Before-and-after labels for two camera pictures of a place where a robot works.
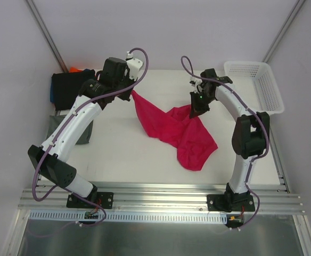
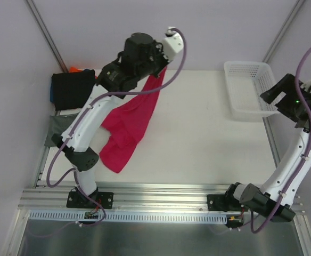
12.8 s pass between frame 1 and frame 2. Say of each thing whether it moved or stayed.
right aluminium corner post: stayed
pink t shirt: moved
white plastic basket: stayed
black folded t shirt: stayed
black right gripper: moved
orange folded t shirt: stayed
